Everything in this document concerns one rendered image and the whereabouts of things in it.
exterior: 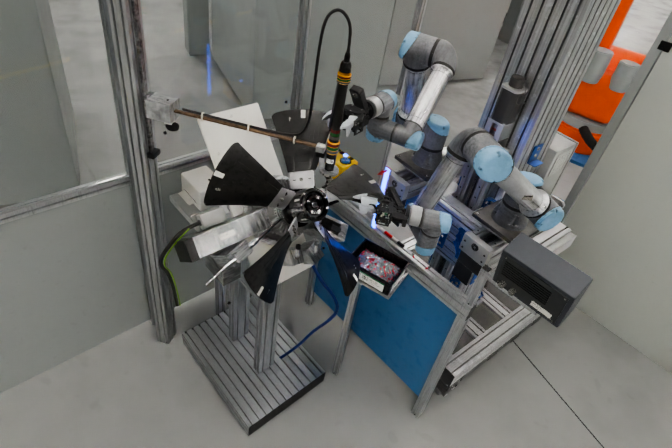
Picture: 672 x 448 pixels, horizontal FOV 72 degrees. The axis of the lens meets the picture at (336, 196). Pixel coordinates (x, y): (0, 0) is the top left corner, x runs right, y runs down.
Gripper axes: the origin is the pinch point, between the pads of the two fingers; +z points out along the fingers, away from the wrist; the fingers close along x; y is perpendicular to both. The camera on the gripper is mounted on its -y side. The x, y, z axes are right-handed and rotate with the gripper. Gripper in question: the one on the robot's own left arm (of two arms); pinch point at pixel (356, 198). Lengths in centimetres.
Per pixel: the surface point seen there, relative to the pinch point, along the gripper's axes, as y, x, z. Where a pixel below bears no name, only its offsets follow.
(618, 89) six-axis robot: -305, 75, -205
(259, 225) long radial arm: 19.6, 5.2, 30.9
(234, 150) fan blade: 19, -26, 39
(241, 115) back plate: -15, -15, 50
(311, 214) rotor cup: 17.0, -3.7, 13.3
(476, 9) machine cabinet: -430, 73, -73
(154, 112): 3, -21, 75
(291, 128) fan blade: -7.7, -19.2, 28.3
